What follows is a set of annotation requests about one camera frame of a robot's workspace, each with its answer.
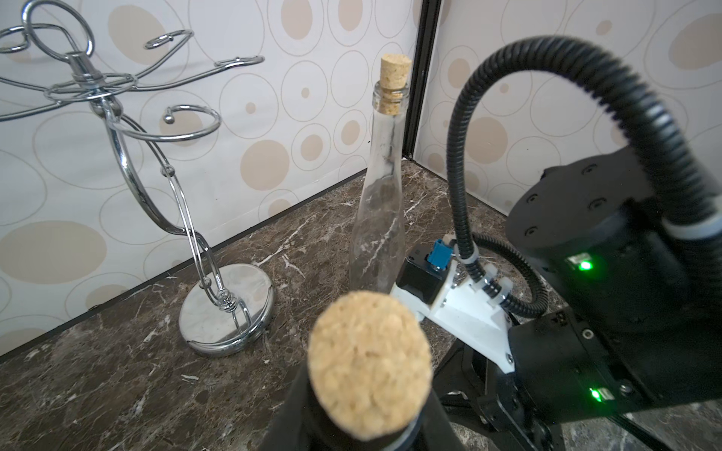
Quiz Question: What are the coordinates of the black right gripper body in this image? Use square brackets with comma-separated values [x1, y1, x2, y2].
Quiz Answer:
[434, 308, 721, 450]

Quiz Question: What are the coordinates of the dark green wine bottle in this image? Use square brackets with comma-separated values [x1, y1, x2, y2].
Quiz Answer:
[272, 291, 459, 450]

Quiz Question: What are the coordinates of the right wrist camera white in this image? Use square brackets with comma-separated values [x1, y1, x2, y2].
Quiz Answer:
[390, 235, 515, 374]

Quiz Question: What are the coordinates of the chrome glass rack stand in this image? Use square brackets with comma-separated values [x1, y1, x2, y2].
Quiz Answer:
[1, 1, 276, 358]

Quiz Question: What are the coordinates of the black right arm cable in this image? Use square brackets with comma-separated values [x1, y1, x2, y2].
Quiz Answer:
[444, 36, 722, 319]

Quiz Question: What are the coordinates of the clear glass bottle cork stopper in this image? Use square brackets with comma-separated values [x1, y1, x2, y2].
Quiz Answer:
[348, 54, 412, 293]

